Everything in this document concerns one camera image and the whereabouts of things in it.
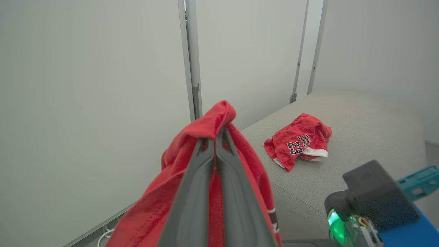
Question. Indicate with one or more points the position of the grey fabric sofa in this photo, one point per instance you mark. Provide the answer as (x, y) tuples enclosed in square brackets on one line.
[(360, 130)]

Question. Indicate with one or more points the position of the large white partition panel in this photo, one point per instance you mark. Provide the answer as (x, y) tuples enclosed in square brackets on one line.
[(85, 103)]

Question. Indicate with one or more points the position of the red mesh jersey 23 print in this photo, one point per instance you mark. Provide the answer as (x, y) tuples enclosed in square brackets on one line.
[(291, 137)]

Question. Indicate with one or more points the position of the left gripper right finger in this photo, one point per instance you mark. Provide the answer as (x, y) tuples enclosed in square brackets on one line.
[(240, 212)]

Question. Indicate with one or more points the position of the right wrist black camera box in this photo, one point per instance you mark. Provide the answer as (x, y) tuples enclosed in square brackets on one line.
[(377, 192)]

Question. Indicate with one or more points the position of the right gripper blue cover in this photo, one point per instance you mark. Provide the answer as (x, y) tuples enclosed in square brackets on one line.
[(408, 233)]

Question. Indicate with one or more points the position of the smooth red garment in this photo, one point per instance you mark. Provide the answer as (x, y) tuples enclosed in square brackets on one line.
[(212, 116)]

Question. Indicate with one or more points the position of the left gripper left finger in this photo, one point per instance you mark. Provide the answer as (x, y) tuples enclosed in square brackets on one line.
[(192, 206)]

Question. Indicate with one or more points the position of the teal right camera bracket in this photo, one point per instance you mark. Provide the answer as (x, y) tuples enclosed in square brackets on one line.
[(422, 181)]

